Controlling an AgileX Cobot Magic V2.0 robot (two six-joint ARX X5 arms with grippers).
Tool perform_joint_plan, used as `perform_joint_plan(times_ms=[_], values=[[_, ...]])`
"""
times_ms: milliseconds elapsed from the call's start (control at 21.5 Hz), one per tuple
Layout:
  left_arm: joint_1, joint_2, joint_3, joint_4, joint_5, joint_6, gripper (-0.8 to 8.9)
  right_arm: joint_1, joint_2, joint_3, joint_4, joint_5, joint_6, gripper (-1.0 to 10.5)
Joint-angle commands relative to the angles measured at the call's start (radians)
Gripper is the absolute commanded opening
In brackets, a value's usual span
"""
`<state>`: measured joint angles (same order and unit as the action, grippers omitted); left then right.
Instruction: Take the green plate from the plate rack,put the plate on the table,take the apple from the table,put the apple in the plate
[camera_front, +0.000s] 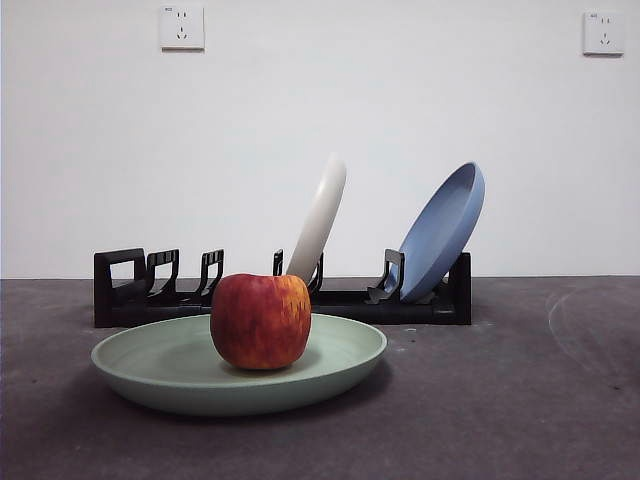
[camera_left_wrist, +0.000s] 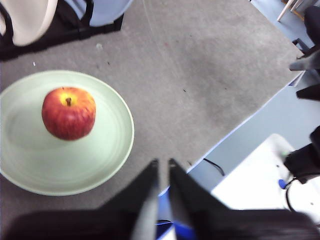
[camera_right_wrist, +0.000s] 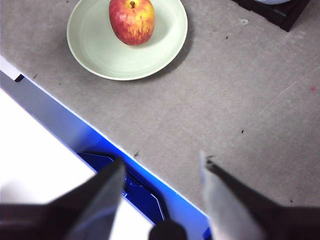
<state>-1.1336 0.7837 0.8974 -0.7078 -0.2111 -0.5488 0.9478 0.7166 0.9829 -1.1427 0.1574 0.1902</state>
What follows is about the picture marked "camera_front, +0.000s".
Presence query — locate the red apple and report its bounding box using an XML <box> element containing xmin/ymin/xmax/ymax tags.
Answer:
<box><xmin>209</xmin><ymin>272</ymin><xmax>312</xmax><ymax>371</ymax></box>

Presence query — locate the green round plate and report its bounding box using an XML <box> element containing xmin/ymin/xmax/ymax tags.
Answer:
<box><xmin>90</xmin><ymin>313</ymin><xmax>389</xmax><ymax>417</ymax></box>

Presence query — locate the white round plate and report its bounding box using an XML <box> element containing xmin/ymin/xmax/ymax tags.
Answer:
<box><xmin>283</xmin><ymin>152</ymin><xmax>349</xmax><ymax>281</ymax></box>

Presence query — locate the blue round plate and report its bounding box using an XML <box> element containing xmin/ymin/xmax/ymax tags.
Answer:
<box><xmin>398</xmin><ymin>160</ymin><xmax>486</xmax><ymax>304</ymax></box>

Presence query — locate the black plate rack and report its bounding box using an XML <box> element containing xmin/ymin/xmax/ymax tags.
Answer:
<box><xmin>93</xmin><ymin>247</ymin><xmax>473</xmax><ymax>329</ymax></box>

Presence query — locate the white wall socket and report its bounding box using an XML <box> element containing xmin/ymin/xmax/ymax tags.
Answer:
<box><xmin>582</xmin><ymin>10</ymin><xmax>626</xmax><ymax>57</ymax></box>
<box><xmin>159</xmin><ymin>3</ymin><xmax>206</xmax><ymax>52</ymax></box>

